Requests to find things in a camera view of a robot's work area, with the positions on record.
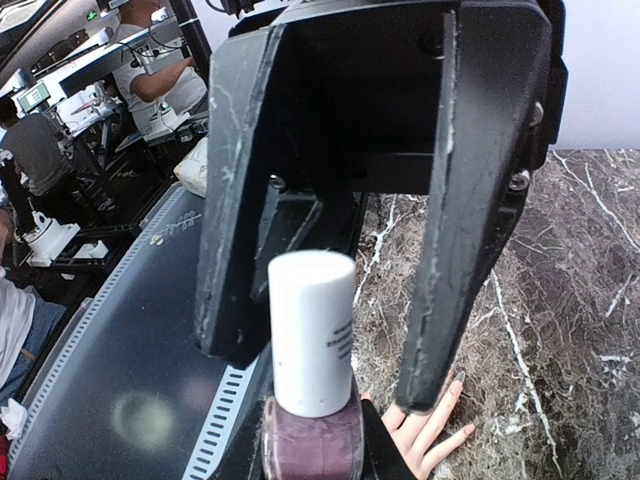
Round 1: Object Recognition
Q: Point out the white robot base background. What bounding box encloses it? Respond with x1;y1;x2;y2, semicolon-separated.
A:
21;208;81;268

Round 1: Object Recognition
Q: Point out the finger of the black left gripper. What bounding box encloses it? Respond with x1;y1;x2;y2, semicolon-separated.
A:
396;2;552;413

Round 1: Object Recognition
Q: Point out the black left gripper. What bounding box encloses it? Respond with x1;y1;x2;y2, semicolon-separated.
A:
194;1;567;369

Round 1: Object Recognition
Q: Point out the seated person dark shirt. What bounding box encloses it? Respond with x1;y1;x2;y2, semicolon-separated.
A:
1;96;74;199

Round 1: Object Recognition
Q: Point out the mannequin hand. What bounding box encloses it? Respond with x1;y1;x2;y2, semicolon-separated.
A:
381;371;476;479

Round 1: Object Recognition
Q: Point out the standing person white shirt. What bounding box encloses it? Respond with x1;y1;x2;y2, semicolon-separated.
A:
111;1;208;134

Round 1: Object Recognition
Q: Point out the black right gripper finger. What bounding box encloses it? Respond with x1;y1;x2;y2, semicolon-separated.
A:
361;399;415;480

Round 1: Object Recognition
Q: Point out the person in jeans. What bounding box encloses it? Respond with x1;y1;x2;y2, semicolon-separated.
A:
0;204;69;401

